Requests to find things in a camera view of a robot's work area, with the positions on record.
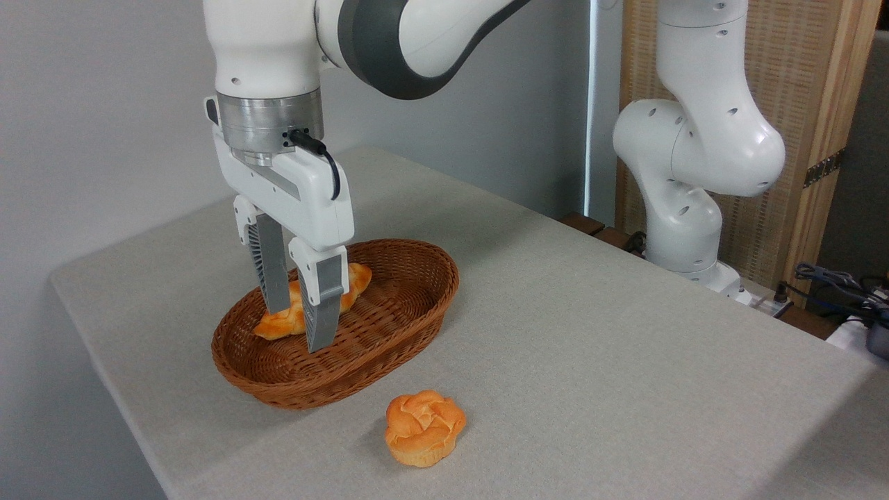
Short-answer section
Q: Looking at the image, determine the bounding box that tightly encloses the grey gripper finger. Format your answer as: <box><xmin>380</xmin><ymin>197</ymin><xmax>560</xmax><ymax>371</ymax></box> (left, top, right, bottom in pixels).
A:
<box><xmin>233</xmin><ymin>195</ymin><xmax>292</xmax><ymax>315</ymax></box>
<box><xmin>288</xmin><ymin>237</ymin><xmax>349</xmax><ymax>354</ymax></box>

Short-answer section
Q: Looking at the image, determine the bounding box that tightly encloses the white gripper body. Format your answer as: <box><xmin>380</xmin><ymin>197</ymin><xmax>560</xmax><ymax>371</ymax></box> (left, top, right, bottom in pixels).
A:
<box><xmin>203</xmin><ymin>96</ymin><xmax>356</xmax><ymax>253</ymax></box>

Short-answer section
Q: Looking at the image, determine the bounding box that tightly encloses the long braided bread loaf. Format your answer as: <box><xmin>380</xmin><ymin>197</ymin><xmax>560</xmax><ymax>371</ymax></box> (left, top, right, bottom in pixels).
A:
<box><xmin>254</xmin><ymin>262</ymin><xmax>373</xmax><ymax>341</ymax></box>

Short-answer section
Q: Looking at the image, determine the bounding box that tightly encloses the flower-shaped bread roll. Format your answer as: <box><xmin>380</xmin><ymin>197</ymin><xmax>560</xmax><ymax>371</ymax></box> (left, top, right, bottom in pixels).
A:
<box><xmin>385</xmin><ymin>390</ymin><xmax>467</xmax><ymax>468</ymax></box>

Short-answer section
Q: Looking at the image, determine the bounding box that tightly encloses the brown oval wicker basket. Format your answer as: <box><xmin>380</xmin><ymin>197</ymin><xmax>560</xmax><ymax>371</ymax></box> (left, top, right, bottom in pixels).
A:
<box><xmin>211</xmin><ymin>239</ymin><xmax>460</xmax><ymax>410</ymax></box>

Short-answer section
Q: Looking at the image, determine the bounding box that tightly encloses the grey tablecloth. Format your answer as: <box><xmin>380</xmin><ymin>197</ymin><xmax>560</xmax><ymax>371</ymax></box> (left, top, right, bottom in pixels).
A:
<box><xmin>49</xmin><ymin>146</ymin><xmax>889</xmax><ymax>500</ymax></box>

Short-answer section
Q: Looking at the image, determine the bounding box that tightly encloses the metal hinge on screen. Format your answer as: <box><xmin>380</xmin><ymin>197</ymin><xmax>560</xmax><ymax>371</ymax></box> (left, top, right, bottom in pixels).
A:
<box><xmin>804</xmin><ymin>148</ymin><xmax>846</xmax><ymax>189</ymax></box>

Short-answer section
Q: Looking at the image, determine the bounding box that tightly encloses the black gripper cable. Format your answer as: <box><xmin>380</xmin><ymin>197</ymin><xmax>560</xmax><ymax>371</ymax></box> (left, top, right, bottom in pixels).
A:
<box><xmin>288</xmin><ymin>128</ymin><xmax>342</xmax><ymax>201</ymax></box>

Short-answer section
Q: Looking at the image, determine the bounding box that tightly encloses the woven screen with wooden frame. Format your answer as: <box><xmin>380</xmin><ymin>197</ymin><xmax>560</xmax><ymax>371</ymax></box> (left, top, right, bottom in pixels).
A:
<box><xmin>615</xmin><ymin>0</ymin><xmax>883</xmax><ymax>292</ymax></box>

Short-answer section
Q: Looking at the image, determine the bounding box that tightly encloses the tangled dark cable bundle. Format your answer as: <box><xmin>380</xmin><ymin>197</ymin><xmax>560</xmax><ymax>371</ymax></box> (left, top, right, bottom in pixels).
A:
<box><xmin>795</xmin><ymin>262</ymin><xmax>889</xmax><ymax>327</ymax></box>

